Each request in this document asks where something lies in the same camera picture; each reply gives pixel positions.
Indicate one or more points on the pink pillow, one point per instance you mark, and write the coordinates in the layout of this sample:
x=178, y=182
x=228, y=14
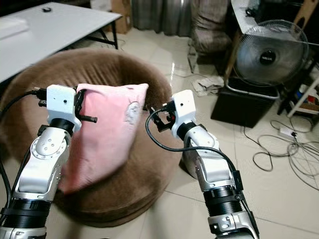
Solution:
x=109, y=129

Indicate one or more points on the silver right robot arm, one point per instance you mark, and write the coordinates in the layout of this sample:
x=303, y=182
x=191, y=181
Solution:
x=217, y=174

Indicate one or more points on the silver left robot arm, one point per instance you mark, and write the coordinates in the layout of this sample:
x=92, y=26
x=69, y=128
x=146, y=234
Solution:
x=47, y=159

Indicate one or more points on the brown round sofa chair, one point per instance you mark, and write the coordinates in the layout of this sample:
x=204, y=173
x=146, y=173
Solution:
x=144, y=169

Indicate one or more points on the crumpled paper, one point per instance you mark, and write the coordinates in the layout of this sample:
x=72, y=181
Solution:
x=209, y=84

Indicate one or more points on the white table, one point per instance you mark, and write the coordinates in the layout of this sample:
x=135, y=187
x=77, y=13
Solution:
x=50, y=40

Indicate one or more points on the black box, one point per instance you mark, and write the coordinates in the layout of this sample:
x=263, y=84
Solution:
x=241, y=107

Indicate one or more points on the small black object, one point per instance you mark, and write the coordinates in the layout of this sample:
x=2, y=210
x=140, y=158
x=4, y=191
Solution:
x=48, y=9

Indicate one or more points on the cardboard box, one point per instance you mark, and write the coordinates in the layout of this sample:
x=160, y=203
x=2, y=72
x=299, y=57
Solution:
x=122, y=12

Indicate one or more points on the flat white box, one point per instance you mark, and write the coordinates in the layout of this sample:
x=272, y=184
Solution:
x=12, y=27

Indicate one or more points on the grey-brown cushion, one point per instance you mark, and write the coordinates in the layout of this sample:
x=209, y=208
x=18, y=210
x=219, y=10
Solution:
x=209, y=25

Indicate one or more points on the grey curtain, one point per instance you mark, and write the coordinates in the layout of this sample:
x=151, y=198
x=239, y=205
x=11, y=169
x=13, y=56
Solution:
x=159, y=15

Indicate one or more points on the white power strip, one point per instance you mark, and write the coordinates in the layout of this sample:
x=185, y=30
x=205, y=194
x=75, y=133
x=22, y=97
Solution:
x=288, y=132

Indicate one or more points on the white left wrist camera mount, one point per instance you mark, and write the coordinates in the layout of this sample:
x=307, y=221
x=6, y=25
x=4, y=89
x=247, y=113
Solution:
x=61, y=102

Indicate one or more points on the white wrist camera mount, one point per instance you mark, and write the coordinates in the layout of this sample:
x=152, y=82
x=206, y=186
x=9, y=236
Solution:
x=61, y=102
x=182, y=107

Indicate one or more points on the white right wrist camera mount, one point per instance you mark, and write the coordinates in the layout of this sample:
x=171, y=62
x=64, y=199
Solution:
x=182, y=107

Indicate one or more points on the white rack frame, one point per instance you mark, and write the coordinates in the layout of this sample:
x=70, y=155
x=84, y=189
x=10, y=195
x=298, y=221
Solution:
x=301, y=97

